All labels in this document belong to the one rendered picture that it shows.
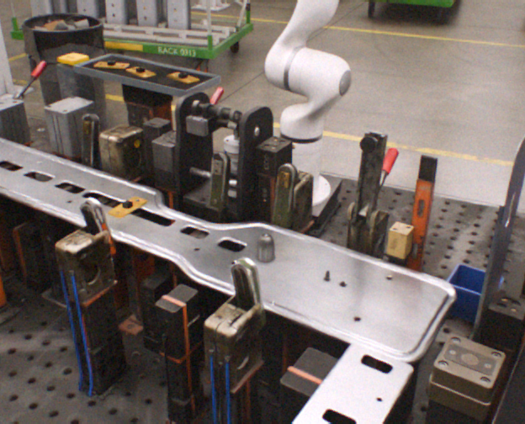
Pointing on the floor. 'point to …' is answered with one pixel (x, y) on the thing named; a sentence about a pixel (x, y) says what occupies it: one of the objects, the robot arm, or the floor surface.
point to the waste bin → (53, 24)
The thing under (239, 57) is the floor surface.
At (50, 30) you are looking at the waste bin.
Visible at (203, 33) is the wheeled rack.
